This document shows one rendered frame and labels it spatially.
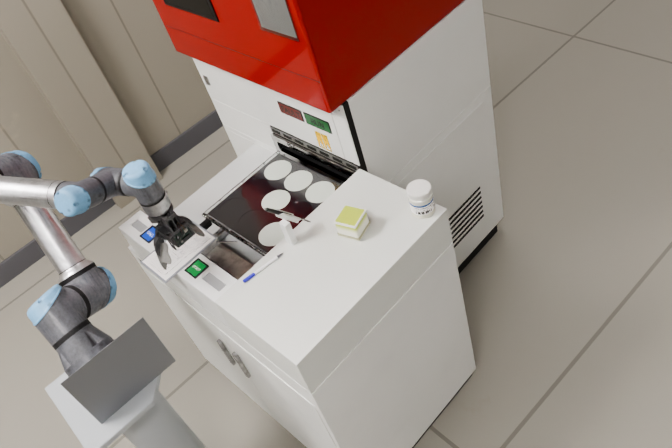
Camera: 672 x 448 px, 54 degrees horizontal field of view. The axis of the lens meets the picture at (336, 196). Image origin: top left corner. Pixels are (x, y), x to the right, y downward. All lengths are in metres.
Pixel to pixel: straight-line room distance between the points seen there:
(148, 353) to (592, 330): 1.70
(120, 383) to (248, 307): 0.41
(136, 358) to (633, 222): 2.17
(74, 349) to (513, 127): 2.52
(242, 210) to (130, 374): 0.64
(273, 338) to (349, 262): 0.30
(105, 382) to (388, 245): 0.86
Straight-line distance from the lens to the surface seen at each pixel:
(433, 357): 2.31
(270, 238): 2.12
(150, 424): 2.21
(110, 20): 3.77
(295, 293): 1.86
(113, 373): 1.97
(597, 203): 3.27
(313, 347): 1.74
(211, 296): 1.96
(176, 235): 1.90
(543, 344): 2.80
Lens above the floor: 2.37
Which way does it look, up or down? 43 degrees down
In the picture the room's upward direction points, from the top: 19 degrees counter-clockwise
